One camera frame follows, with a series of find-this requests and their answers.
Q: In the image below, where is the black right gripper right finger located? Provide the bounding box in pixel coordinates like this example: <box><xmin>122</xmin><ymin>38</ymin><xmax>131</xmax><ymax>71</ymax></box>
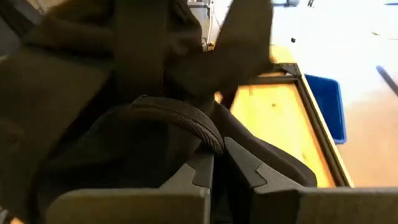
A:
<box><xmin>223</xmin><ymin>136</ymin><xmax>398</xmax><ymax>224</ymax></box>

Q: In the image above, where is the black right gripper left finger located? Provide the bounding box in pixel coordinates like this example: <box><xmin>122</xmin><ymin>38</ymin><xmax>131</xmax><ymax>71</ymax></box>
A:
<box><xmin>46</xmin><ymin>151</ymin><xmax>216</xmax><ymax>224</ymax></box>

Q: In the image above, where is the black backpack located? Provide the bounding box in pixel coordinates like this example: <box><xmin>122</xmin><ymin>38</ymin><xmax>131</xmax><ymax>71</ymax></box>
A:
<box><xmin>0</xmin><ymin>0</ymin><xmax>318</xmax><ymax>224</ymax></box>

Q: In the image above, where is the blue plastic bin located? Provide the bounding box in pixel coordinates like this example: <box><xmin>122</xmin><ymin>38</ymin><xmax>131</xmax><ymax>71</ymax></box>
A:
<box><xmin>304</xmin><ymin>73</ymin><xmax>348</xmax><ymax>145</ymax></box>

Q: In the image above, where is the wooden table with black frame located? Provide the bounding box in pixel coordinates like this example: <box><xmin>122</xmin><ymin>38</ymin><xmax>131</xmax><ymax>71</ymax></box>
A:
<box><xmin>247</xmin><ymin>63</ymin><xmax>354</xmax><ymax>188</ymax></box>

